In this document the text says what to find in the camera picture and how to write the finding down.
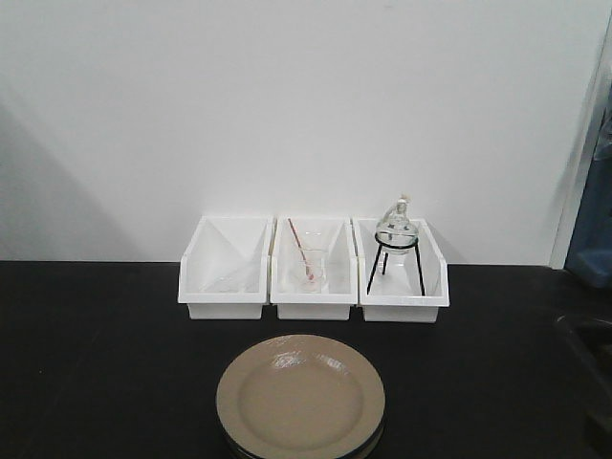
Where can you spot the beige round plate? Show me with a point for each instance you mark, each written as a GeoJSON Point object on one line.
{"type": "Point", "coordinates": [307, 440]}
{"type": "Point", "coordinates": [288, 380]}

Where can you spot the left white storage bin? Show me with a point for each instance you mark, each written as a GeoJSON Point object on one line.
{"type": "Point", "coordinates": [224, 269]}

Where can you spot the grey pegboard drying rack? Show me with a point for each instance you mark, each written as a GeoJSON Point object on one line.
{"type": "Point", "coordinates": [589, 254]}

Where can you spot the right white storage bin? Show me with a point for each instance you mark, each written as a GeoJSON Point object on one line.
{"type": "Point", "coordinates": [396, 295]}

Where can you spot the black wire tripod stand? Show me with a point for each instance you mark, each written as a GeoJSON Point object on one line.
{"type": "Point", "coordinates": [370, 275]}

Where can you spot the white storage bin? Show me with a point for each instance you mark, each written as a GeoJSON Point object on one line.
{"type": "Point", "coordinates": [396, 295]}
{"type": "Point", "coordinates": [340, 294]}
{"type": "Point", "coordinates": [224, 269]}

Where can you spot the black lab sink basin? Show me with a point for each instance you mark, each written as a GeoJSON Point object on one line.
{"type": "Point", "coordinates": [590, 340]}

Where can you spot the clear glass beaker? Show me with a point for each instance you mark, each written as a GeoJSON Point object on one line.
{"type": "Point", "coordinates": [317, 257]}

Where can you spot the round glass flask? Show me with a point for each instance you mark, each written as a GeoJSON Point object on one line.
{"type": "Point", "coordinates": [394, 231]}

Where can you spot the middle white storage bin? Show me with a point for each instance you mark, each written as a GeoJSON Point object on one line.
{"type": "Point", "coordinates": [340, 294]}

